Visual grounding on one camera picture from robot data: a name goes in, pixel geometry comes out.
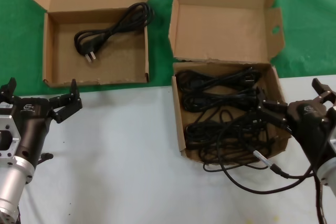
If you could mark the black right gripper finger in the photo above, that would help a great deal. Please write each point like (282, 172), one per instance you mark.
(273, 111)
(326, 95)

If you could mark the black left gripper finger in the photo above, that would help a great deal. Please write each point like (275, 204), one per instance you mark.
(69, 104)
(8, 90)

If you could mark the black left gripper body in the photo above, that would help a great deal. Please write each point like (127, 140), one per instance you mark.
(34, 124)

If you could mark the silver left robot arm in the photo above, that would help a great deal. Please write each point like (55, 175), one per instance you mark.
(10, 182)

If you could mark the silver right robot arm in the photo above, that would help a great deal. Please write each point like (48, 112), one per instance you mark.
(329, 174)

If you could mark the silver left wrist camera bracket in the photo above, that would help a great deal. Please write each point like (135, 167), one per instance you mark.
(8, 124)

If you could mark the cardboard box with torn lid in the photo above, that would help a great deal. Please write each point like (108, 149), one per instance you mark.
(223, 30)

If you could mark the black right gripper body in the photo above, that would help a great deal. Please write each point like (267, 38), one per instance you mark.
(309, 127)

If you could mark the cardboard box with intact lid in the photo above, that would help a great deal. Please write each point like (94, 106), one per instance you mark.
(92, 66)

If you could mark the green table cloth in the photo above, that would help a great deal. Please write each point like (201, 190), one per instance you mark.
(15, 37)

